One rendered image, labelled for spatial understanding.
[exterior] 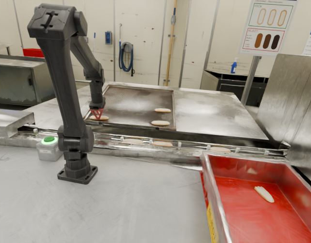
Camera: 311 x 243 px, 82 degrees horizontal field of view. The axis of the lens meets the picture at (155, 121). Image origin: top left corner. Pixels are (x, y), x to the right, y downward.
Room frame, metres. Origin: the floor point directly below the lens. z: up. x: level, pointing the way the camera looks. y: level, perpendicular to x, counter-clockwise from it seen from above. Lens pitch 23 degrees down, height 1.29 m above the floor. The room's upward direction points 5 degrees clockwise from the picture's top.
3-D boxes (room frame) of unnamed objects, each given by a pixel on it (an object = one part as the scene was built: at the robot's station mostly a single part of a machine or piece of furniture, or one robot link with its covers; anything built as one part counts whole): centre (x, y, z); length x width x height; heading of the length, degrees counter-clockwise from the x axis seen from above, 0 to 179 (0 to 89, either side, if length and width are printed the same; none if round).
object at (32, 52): (3.81, 2.46, 0.93); 0.51 x 0.36 x 0.13; 94
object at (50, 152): (0.62, 0.42, 0.84); 0.08 x 0.08 x 0.11; 0
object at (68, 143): (0.55, 0.28, 0.94); 0.09 x 0.05 x 0.10; 6
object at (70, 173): (0.53, 0.27, 0.86); 0.12 x 0.09 x 0.08; 82
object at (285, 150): (0.74, -0.62, 0.89); 0.06 x 0.01 x 0.06; 0
